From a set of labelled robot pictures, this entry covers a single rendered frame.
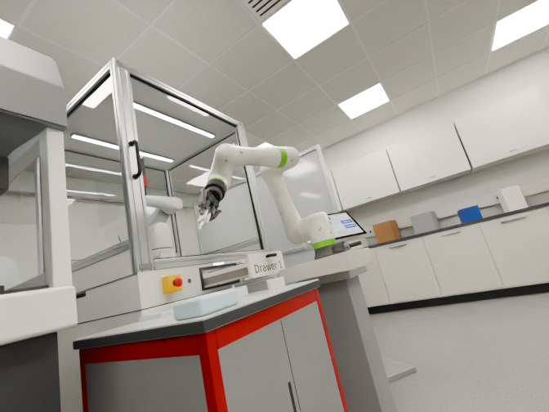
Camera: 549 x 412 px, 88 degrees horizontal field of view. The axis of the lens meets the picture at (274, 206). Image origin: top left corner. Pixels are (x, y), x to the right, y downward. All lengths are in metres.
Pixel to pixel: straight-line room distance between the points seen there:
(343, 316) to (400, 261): 2.75
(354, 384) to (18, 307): 1.30
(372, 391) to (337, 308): 0.37
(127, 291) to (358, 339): 1.04
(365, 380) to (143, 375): 1.00
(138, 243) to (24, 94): 0.64
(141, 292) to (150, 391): 0.51
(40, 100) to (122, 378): 0.80
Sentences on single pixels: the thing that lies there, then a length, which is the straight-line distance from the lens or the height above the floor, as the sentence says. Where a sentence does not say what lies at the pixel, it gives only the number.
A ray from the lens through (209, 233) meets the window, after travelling 1.64.
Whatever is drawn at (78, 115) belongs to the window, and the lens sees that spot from 1.98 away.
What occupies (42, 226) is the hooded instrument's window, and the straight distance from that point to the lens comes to 0.94.
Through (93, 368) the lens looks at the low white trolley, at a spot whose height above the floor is 0.67.
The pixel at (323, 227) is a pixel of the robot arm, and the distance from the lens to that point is 1.53.
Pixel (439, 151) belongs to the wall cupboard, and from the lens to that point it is 4.58.
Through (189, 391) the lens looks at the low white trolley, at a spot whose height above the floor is 0.61.
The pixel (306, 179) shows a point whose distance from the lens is 3.20.
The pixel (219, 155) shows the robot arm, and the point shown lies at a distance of 1.30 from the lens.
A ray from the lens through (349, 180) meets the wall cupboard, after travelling 4.74.
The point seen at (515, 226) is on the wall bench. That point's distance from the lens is 4.14.
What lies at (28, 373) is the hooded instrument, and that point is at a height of 0.72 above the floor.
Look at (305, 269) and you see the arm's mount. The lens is 1.40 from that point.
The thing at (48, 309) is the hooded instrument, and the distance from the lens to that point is 0.90.
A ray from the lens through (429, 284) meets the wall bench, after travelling 4.17.
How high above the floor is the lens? 0.82
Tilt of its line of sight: 13 degrees up
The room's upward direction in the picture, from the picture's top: 13 degrees counter-clockwise
